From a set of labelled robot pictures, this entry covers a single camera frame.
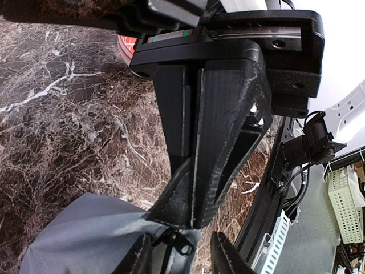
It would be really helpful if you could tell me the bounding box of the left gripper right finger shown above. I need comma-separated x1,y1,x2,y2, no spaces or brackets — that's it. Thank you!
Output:
210,232,254,274

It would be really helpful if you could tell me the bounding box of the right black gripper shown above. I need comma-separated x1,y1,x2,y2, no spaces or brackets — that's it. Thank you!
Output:
118,9,325,117

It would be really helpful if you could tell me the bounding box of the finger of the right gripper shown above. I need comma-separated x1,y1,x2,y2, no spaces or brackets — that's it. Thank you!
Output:
153,65,200,175
190,39,273,231

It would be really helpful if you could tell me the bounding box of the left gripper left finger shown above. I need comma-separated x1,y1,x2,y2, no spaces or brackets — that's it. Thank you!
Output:
112,233,151,274

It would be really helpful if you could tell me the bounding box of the grey zipper pouch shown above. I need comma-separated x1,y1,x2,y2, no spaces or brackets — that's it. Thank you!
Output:
20,192,201,273

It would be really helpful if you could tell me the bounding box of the white perforated basket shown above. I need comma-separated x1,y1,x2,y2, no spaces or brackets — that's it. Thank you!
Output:
326,165,364,244

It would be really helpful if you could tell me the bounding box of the white slotted cable duct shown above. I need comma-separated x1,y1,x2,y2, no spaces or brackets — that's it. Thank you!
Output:
257,210,290,273

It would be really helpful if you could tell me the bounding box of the black front table rail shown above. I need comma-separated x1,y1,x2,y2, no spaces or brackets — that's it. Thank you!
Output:
235,117,296,265

